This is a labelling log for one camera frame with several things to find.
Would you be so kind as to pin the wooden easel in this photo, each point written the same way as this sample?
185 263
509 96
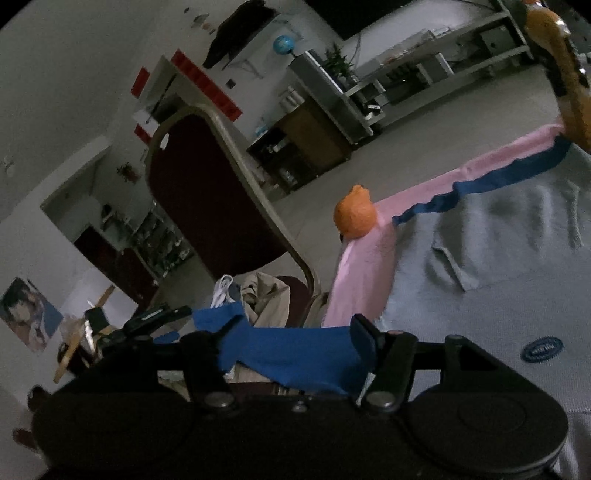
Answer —
69 355

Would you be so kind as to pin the white garment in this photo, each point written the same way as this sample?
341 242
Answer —
222 290

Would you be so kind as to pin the dark wooden cabinet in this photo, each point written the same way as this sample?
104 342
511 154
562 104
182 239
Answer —
304 138

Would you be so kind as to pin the orange citrus fruit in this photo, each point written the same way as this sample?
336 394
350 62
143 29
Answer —
354 214

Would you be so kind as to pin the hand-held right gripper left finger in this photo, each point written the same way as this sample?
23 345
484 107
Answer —
203 369

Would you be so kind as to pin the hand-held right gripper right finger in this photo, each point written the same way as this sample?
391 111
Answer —
364 334

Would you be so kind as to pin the long white shelf unit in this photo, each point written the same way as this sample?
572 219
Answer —
438 60

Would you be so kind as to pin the bright blue garment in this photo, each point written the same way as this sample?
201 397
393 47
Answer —
286 355

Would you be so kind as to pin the pink blanket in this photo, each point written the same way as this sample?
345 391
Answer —
364 277

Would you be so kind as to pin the blue globe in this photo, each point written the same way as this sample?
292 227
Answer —
282 44

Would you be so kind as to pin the wall poster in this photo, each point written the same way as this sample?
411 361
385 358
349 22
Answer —
27 314

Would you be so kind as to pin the black wall screen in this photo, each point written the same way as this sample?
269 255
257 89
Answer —
351 14

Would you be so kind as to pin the grey metal cabinet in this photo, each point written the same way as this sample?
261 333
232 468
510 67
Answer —
323 97

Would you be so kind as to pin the dark blue cloth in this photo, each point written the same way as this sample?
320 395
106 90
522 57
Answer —
489 182

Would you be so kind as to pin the grey-green towel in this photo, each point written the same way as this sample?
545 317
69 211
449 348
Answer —
485 277

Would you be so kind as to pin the black cloth on wall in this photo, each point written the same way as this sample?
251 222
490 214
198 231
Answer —
235 27

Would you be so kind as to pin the glass display cabinet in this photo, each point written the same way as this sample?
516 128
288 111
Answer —
157 240

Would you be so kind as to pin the dark red chair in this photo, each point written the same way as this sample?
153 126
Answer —
203 194

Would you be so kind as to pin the potted plant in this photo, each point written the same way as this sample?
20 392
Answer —
339 60

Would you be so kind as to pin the beige garment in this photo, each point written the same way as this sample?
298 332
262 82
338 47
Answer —
265 295

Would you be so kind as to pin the red wall panel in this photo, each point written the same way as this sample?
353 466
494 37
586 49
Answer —
141 81
203 83

